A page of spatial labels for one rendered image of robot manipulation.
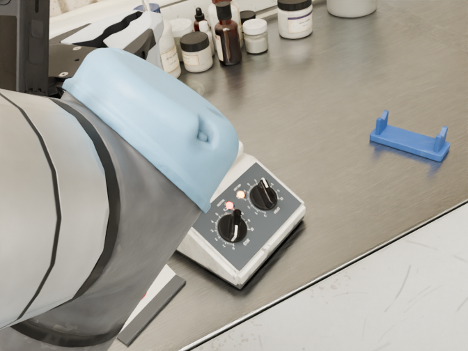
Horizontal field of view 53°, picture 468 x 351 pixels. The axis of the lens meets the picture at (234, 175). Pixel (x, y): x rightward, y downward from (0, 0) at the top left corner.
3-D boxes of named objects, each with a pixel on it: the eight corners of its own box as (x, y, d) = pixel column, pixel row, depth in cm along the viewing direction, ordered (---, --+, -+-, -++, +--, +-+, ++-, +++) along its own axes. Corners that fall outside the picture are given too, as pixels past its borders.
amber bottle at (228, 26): (244, 54, 90) (237, -2, 83) (239, 65, 87) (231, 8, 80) (222, 54, 92) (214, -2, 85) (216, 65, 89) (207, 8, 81)
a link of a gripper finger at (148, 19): (168, 63, 46) (109, 111, 40) (154, 3, 43) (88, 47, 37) (195, 67, 45) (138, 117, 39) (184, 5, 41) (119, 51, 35)
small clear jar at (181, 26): (164, 56, 94) (157, 24, 90) (189, 46, 96) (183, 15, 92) (177, 65, 90) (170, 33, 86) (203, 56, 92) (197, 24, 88)
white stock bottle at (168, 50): (136, 83, 87) (116, 14, 79) (157, 65, 92) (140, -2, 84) (168, 88, 84) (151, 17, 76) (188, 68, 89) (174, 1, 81)
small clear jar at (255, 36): (243, 46, 93) (240, 21, 90) (266, 42, 93) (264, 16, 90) (247, 56, 90) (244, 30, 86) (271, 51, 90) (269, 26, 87)
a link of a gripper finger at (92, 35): (138, 59, 48) (80, 106, 42) (122, 1, 44) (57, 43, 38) (164, 63, 47) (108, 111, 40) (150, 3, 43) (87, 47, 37)
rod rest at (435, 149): (450, 148, 62) (455, 126, 60) (440, 162, 61) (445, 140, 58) (379, 127, 68) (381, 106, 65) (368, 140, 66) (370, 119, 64)
